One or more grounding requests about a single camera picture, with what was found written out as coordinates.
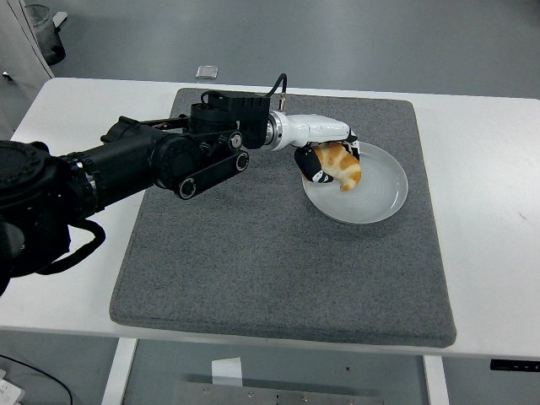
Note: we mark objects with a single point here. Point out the pale grey round plate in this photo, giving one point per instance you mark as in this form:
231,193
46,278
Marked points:
375,194

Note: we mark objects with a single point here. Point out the white table leg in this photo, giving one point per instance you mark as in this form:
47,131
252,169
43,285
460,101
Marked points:
435,379
120,371

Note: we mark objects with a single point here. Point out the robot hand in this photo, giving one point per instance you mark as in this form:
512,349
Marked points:
314,128

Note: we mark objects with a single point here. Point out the grey metal plate with screws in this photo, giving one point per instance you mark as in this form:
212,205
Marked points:
278,396

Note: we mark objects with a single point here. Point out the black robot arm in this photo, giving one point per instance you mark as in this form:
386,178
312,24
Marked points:
126,156

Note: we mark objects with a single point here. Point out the mesh trash bin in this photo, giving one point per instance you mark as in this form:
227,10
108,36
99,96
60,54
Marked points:
46,34

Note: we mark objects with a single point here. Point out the black table control panel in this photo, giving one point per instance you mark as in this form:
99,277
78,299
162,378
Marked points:
514,365

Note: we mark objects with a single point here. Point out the grey felt mat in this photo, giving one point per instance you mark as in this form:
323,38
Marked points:
253,261

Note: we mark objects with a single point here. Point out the silver floor socket cover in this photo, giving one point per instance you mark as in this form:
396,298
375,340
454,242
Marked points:
206,72

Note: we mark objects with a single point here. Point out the croissant bread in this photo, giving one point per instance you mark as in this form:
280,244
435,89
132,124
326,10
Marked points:
343,166

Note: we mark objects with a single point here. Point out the white power strip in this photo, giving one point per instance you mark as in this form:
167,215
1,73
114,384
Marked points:
8,390

